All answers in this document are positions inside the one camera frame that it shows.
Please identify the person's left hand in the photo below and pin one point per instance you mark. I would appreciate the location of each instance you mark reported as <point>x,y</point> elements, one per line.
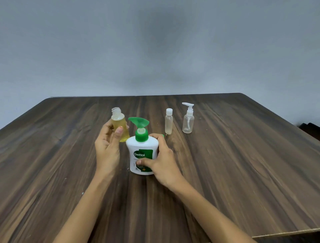
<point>106,152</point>

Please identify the person's right hand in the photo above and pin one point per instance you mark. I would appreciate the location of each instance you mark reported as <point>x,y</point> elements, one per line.
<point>165,165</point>

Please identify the person's left thumb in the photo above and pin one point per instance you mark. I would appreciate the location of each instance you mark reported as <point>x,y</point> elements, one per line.
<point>117,137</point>

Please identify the person's right thumb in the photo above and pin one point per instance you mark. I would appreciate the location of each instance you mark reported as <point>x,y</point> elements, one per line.
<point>145,162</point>

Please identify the white soap bottle green pump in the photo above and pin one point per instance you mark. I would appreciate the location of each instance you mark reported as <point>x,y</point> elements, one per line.
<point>140,147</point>

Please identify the small yellow liquid bottle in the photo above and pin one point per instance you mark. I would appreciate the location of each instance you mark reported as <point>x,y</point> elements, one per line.
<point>119,120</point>

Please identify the person's right forearm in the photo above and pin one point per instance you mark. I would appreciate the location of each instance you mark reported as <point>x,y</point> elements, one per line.
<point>212,217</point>

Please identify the person's left forearm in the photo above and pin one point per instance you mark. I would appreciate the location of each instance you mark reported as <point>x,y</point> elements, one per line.
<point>85,210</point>

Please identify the small clear bottle white cap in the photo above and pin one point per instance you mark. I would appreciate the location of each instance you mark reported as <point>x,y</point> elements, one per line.
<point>168,124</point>

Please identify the clear bottle white pump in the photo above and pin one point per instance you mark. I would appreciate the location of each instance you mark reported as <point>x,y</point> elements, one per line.
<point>188,124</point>

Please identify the dark object beside table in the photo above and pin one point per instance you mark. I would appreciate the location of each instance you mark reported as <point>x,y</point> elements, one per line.
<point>311,131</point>

